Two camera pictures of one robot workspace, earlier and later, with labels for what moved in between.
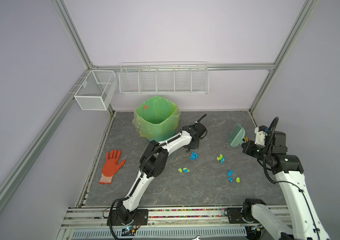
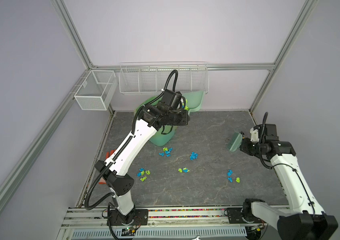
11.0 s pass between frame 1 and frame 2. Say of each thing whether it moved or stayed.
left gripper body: moved
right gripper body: stayed
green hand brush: moved
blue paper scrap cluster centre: stayed
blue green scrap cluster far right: stayed
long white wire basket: stayed
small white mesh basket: stayed
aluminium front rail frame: stayed
